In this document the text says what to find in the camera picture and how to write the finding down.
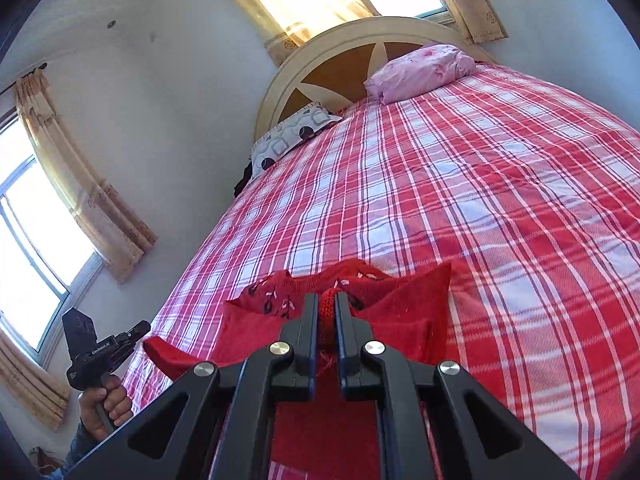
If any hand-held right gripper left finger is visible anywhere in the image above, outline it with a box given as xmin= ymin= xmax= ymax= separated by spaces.
xmin=65 ymin=292 xmax=321 ymax=480

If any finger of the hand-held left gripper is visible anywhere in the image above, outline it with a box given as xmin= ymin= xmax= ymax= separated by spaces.
xmin=61 ymin=307 xmax=94 ymax=361
xmin=117 ymin=322 xmax=152 ymax=349

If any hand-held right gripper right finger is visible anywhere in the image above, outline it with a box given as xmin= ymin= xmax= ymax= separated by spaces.
xmin=334 ymin=291 xmax=583 ymax=480

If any red embroidered knit sweater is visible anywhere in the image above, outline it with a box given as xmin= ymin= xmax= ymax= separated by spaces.
xmin=142 ymin=258 xmax=453 ymax=480

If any person's left forearm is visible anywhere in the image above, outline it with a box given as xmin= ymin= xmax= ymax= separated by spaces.
xmin=60 ymin=422 xmax=108 ymax=478

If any person's left hand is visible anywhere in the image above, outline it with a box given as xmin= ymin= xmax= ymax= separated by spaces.
xmin=77 ymin=375 xmax=135 ymax=437

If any yellow floral side curtain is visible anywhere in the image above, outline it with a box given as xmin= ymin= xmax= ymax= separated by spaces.
xmin=0 ymin=330 xmax=71 ymax=432
xmin=14 ymin=67 xmax=158 ymax=283

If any dark cloth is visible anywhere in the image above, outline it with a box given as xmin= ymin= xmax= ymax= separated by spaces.
xmin=234 ymin=160 xmax=254 ymax=198

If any bed with red plaid sheet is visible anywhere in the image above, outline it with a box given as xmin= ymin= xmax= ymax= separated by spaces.
xmin=120 ymin=60 xmax=640 ymax=480

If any white black patterned pillow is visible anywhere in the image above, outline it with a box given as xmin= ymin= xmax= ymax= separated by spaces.
xmin=250 ymin=102 xmax=343 ymax=180

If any dark curtain rod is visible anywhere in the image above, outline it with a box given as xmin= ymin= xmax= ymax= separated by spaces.
xmin=0 ymin=62 xmax=48 ymax=97

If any cream and brown headboard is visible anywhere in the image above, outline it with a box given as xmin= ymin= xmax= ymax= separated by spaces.
xmin=254 ymin=16 xmax=496 ymax=141

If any pink floral pillow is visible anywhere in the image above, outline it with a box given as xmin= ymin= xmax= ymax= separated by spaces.
xmin=364 ymin=44 xmax=477 ymax=103

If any wide yellow floral curtain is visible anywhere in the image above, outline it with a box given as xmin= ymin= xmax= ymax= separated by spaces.
xmin=195 ymin=0 xmax=381 ymax=66

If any narrow yellow floral curtain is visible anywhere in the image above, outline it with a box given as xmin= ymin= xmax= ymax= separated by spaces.
xmin=417 ymin=0 xmax=508 ymax=45

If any side wall window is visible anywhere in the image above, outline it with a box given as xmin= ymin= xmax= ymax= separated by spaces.
xmin=0 ymin=115 xmax=103 ymax=361

